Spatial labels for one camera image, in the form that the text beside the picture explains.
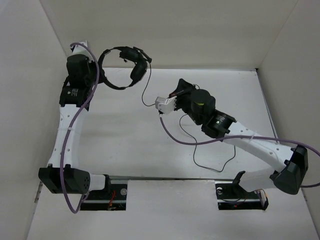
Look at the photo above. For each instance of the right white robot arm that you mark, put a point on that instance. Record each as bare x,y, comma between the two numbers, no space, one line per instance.
287,165

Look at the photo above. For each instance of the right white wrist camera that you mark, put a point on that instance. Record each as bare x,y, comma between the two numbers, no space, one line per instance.
165,105

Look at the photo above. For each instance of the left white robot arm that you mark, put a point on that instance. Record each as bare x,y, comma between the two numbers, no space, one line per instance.
62,171

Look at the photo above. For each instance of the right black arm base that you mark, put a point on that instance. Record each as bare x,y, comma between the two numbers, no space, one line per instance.
231,196

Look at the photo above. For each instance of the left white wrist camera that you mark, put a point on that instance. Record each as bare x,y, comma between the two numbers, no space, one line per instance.
79,49

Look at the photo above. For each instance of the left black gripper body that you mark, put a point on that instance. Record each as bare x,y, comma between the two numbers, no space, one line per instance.
91,78

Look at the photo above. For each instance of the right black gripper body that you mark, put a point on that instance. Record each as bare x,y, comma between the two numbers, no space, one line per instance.
183,100

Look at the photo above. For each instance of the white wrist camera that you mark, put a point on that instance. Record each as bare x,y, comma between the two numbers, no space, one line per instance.
79,49
165,105

